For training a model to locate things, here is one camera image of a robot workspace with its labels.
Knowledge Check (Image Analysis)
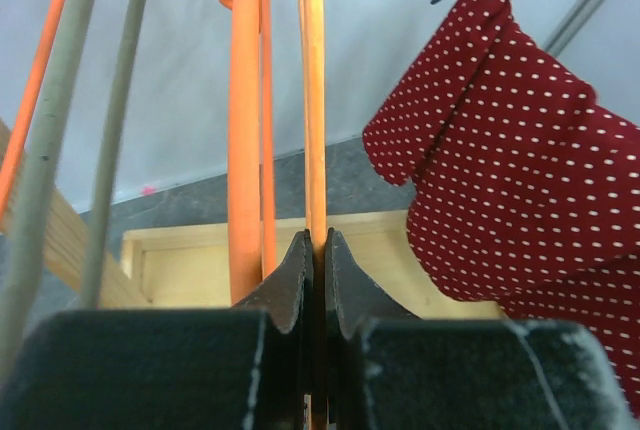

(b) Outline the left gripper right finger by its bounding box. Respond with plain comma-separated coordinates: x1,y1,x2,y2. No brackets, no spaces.
325,231,635,429

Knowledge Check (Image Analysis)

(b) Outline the orange hanger of black garment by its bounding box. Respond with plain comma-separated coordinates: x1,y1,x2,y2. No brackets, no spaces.
219,0,277,304

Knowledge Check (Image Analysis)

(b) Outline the wooden clothes rack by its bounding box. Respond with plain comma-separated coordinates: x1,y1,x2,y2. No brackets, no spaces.
0,117,504,321

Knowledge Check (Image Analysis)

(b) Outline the red polka dot garment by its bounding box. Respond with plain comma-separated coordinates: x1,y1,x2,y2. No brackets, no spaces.
362,0,639,409

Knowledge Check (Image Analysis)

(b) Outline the grey hanger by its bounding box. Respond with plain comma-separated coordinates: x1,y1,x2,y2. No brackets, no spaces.
1,0,148,378

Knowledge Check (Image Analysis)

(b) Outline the orange plastic hanger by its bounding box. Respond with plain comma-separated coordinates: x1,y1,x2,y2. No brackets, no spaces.
1,0,66,218

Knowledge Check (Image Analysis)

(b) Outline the orange hanger of floral garment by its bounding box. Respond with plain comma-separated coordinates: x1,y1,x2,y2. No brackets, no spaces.
298,0,327,257

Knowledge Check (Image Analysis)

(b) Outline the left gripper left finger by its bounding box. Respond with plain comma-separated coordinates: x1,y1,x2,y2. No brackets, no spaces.
1,232,312,429

